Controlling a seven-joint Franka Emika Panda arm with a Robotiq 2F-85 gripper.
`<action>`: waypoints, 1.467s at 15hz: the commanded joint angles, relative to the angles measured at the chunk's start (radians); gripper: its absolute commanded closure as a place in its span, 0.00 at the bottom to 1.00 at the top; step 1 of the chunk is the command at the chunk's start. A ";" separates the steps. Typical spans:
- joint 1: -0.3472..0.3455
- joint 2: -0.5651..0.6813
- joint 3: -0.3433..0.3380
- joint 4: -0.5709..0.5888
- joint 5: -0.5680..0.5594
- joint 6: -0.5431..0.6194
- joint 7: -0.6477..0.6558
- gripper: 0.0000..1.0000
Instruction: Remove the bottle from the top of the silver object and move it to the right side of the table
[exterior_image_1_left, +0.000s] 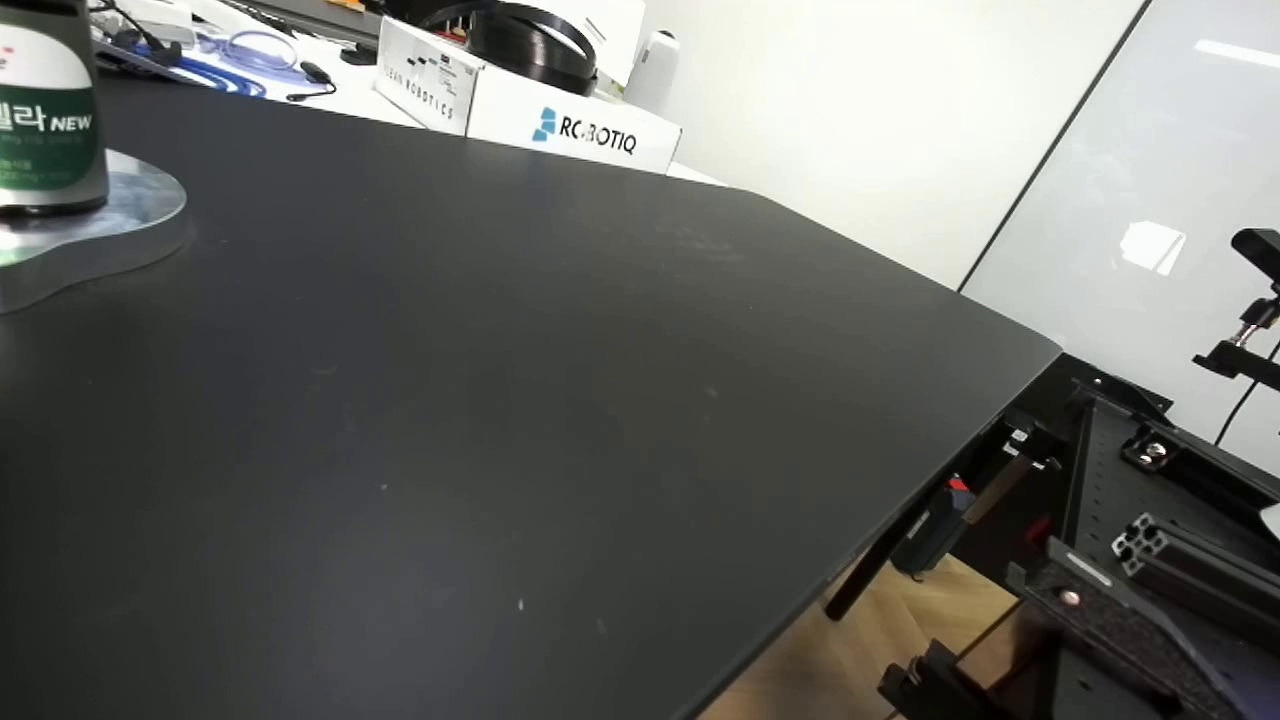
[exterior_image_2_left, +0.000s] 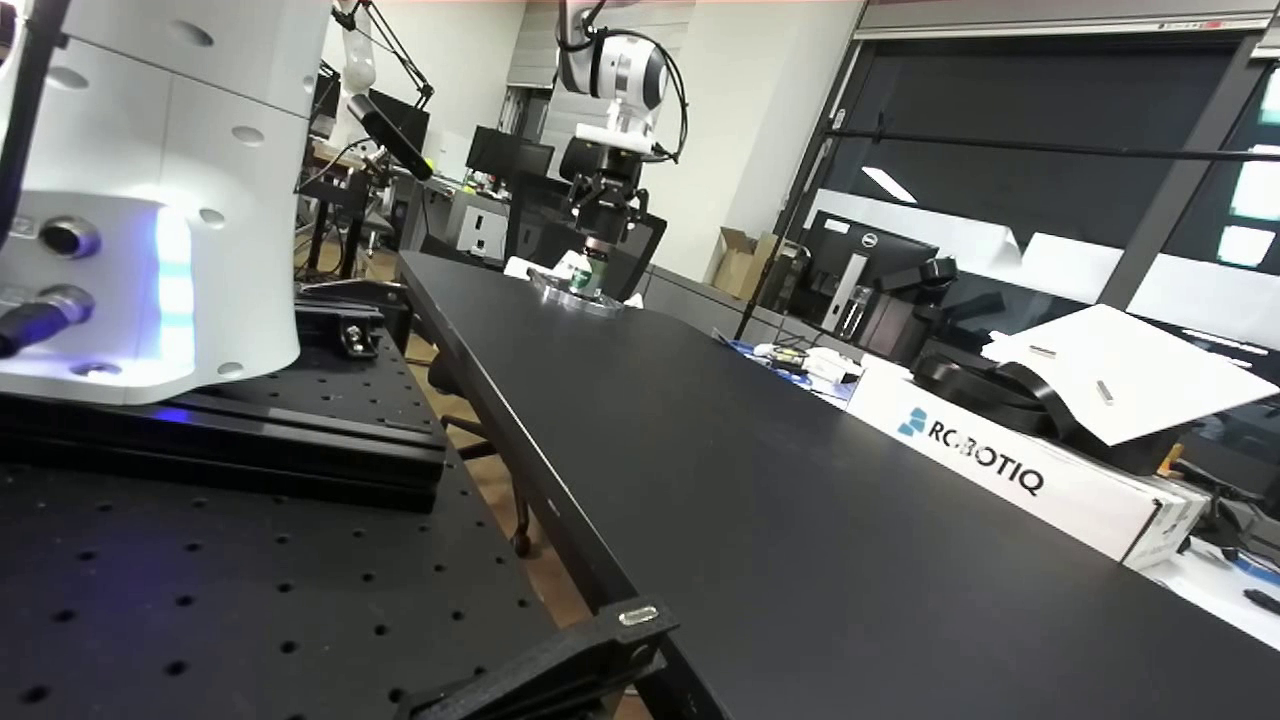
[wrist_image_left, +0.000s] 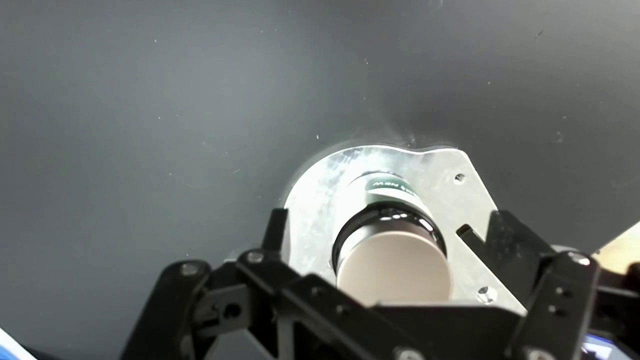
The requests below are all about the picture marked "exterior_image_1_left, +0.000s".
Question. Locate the white Robotiq cardboard box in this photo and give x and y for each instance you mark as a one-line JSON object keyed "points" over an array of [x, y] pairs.
{"points": [[533, 112]]}

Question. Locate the black round device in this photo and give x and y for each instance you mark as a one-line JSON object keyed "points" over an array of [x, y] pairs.
{"points": [[541, 42]]}

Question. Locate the flat silver metal disc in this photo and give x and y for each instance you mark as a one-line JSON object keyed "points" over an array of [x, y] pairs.
{"points": [[141, 201]]}

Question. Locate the bottle with green label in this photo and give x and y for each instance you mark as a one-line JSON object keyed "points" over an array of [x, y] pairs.
{"points": [[46, 123]]}

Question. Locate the black camera on stand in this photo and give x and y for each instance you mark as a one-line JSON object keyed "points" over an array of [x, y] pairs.
{"points": [[1252, 302]]}

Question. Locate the black metal table frame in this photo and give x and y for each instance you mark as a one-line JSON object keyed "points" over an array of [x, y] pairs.
{"points": [[1107, 643]]}

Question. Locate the blue plastic item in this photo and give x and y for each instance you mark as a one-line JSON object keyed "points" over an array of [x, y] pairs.
{"points": [[233, 64]]}

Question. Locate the black aluminium extrusion bar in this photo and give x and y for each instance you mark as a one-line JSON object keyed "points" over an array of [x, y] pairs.
{"points": [[1200, 562]]}

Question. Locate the small white container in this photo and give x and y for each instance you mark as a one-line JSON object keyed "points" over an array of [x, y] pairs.
{"points": [[659, 60]]}

